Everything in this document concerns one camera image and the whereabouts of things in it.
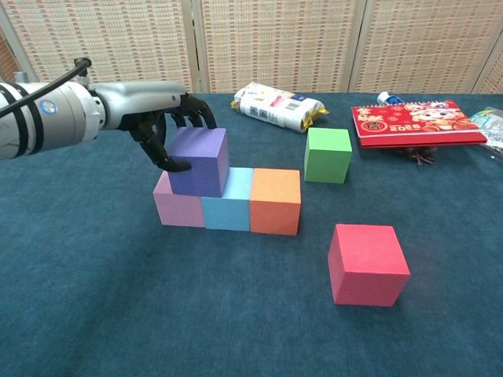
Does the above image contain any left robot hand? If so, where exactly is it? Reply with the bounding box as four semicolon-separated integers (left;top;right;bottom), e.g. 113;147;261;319
92;81;218;174

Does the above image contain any purple foam cube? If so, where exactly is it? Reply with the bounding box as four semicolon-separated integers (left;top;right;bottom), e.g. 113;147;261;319
167;126;230;198

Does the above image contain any pink foam cube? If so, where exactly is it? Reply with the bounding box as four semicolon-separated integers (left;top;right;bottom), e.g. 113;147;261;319
152;170;206;229

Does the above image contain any light blue foam cube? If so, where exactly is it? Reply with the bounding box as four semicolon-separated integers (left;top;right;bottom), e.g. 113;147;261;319
200;167;255;232

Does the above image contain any orange foam cube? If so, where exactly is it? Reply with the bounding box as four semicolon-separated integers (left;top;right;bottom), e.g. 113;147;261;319
249;167;303;236

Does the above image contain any green foam cube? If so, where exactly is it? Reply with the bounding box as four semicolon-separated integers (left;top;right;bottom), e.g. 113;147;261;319
303;126;354;185

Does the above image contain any white snack packet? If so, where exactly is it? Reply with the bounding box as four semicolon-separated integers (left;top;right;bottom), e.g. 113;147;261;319
229;81;330;134

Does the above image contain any woven bamboo folding screen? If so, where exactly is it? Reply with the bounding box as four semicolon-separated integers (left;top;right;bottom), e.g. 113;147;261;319
0;0;503;95

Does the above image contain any dark teal table cover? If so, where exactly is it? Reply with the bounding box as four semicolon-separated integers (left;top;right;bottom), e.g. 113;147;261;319
0;92;503;377

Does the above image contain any blue white tube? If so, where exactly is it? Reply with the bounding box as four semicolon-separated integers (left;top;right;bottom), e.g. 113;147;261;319
376;90;406;106

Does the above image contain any red desk calendar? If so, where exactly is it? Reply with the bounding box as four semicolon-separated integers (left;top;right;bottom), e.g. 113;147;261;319
351;99;488;149

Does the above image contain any red foam cube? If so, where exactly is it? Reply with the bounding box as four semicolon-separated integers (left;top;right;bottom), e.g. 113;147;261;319
328;223;412;306

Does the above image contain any dark red calendar tassel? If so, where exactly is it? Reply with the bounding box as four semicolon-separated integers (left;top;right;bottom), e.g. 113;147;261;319
404;147;437;166

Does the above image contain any teal clear snack bag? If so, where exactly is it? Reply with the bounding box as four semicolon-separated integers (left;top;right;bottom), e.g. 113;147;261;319
467;106;503;158

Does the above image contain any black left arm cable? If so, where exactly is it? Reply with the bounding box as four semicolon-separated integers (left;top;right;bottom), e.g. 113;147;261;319
0;57;92;119

